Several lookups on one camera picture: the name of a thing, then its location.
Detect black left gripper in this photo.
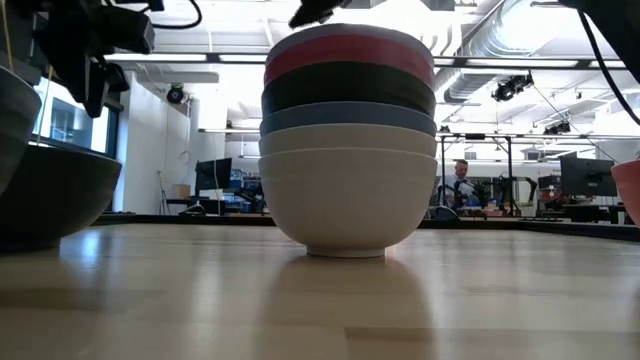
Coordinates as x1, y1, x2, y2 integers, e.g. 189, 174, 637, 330
34, 8, 131, 119

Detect lavender bowl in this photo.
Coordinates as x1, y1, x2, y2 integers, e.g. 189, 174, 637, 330
266, 22, 434, 66

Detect magenta bowl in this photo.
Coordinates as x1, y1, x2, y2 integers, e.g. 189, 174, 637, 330
263, 33, 436, 89

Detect black bowl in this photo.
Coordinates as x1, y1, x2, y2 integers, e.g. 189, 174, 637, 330
0, 64, 44, 196
260, 60, 437, 119
0, 144, 123, 251

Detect blue bowl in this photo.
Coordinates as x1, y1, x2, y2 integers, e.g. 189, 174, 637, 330
259, 101, 438, 139

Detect white bowl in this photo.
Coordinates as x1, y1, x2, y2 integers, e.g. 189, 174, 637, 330
258, 147, 439, 259
258, 123, 438, 166

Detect red bowl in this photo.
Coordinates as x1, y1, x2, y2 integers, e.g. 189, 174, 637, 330
610, 159, 640, 229

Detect window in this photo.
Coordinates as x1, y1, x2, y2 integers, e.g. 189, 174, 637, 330
29, 74, 121, 159

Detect long ceiling light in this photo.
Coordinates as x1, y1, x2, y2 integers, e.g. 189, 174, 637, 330
433, 55, 629, 71
104, 52, 269, 64

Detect black monitor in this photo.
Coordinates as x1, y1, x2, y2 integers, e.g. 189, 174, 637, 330
194, 157, 234, 194
558, 155, 619, 198

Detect black metal stand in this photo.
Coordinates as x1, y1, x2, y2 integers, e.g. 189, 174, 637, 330
439, 132, 515, 220

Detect black ceiling spotlights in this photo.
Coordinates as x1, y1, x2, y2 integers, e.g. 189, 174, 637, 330
490, 72, 535, 103

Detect person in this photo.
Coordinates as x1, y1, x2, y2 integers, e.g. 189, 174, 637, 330
439, 158, 474, 211

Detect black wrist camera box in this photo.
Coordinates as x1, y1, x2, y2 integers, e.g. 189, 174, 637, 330
97, 5, 156, 55

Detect yellow cable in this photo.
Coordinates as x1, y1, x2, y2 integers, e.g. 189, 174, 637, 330
0, 0, 14, 71
37, 64, 56, 146

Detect black dome camera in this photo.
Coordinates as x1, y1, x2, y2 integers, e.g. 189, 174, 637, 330
165, 83, 186, 105

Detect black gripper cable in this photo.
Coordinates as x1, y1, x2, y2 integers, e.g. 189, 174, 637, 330
149, 0, 203, 30

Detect silver ventilation duct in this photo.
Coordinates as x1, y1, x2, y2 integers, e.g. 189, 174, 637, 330
433, 0, 571, 104

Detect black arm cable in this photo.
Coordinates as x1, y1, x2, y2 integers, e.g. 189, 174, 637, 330
577, 9, 640, 126

